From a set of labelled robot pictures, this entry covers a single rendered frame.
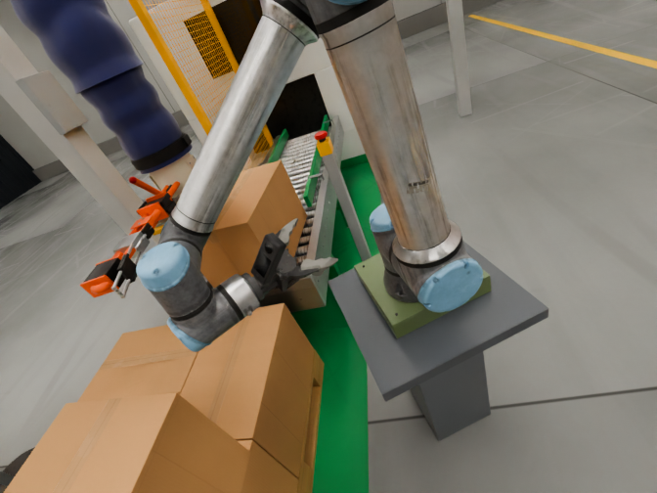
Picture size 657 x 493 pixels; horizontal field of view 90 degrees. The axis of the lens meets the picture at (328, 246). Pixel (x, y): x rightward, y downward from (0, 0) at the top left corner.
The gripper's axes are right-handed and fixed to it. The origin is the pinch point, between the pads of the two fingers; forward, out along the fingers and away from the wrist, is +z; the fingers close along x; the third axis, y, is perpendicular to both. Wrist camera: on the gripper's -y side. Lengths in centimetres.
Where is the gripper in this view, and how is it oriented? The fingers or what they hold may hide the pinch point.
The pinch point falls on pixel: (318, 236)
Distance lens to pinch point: 80.0
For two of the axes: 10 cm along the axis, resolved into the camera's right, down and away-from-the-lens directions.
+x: 6.7, 6.6, -3.4
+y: -0.8, 5.2, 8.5
